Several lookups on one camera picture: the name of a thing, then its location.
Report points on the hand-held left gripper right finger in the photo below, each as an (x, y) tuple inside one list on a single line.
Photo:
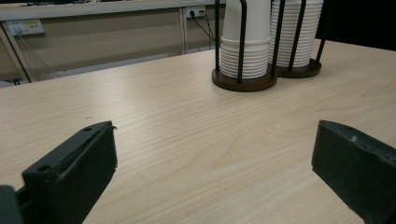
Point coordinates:
[(355, 174)]

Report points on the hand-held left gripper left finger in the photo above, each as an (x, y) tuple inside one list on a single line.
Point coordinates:
[(71, 174)]

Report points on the short stack of white cups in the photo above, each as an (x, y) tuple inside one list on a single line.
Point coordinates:
[(257, 59)]

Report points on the beige desk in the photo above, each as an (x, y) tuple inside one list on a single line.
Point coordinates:
[(109, 37)]

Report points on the tall stack of white cups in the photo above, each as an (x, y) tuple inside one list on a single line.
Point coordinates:
[(309, 37)]

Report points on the white power socket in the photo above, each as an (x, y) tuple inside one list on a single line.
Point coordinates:
[(29, 27), (196, 11)]

